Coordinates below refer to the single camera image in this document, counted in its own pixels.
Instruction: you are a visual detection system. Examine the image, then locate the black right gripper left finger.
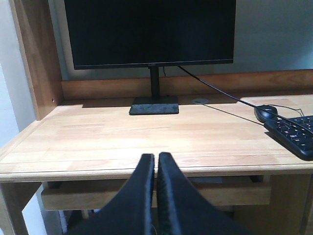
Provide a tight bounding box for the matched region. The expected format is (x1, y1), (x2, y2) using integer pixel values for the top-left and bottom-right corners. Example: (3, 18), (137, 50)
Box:
(67, 154), (155, 235)

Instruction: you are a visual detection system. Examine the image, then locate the black computer mouse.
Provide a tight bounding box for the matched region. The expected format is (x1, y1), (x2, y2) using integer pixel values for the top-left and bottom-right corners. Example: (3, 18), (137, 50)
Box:
(254, 105), (278, 123)

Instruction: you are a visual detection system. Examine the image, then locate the black monitor cable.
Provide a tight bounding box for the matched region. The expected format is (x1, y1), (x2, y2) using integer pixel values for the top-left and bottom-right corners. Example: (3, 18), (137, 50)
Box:
(177, 65), (313, 135)

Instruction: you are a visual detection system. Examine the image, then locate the wooden desk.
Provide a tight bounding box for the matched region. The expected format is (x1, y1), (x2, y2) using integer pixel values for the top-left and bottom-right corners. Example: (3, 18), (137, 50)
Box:
(0, 0), (313, 235)

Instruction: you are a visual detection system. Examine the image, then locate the black computer monitor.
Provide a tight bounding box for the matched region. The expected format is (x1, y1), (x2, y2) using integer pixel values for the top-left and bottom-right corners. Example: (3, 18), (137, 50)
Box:
(64, 0), (236, 115)

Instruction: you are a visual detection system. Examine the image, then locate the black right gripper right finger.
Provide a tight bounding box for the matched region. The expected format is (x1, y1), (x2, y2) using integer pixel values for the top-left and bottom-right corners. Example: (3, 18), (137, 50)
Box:
(156, 152), (250, 235)

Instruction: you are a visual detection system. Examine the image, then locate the black keyboard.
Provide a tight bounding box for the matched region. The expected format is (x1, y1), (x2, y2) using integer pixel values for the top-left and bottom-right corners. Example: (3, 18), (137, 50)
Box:
(264, 116), (313, 161)

